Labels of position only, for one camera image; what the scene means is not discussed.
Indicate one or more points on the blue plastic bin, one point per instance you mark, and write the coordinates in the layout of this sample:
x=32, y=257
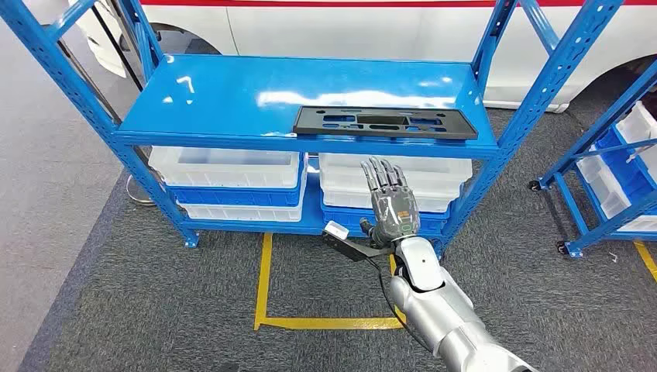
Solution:
x=436, y=222
x=623, y=169
x=236, y=197

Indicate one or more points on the yellow floor tape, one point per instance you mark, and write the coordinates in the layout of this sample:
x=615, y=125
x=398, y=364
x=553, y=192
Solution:
x=328, y=323
x=648, y=262

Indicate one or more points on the black plastic panel part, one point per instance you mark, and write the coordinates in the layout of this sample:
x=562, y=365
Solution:
x=308, y=126

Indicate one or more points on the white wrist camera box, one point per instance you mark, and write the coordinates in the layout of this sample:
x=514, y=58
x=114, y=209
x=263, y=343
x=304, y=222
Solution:
x=336, y=230

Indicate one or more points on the thin black rod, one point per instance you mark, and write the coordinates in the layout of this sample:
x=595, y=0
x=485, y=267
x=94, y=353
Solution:
x=117, y=46

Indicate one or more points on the white car red stripe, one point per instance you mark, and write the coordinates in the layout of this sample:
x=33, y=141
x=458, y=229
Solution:
x=359, y=31

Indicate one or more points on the black camera bracket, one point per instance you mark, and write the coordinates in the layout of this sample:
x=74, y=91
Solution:
x=359, y=250

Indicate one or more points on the chrome base stanchion pole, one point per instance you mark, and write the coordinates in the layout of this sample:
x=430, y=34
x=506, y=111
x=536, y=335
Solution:
x=141, y=197

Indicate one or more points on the blue wheeled shelf rack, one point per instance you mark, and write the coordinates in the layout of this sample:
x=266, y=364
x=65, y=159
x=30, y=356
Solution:
x=590, y=137

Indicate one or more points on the blue metal shelf rack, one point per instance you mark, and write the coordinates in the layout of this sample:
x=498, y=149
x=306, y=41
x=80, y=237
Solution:
x=231, y=92

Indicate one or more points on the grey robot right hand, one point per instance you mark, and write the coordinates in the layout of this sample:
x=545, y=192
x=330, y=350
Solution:
x=392, y=210

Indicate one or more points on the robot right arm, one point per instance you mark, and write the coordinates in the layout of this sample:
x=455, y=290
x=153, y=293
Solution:
x=441, y=308

